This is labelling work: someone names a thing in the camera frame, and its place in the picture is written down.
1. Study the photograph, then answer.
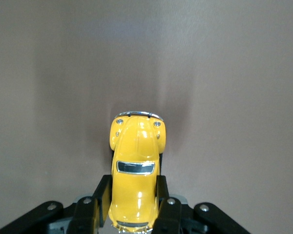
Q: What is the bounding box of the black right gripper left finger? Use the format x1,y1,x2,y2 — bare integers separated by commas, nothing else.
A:
0,174,112,234

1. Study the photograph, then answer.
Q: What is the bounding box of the yellow beetle toy car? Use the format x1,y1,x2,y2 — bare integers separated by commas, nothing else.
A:
108,110,167,234

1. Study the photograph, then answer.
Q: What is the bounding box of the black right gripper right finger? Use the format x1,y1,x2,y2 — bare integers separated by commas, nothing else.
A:
151,175,251,234

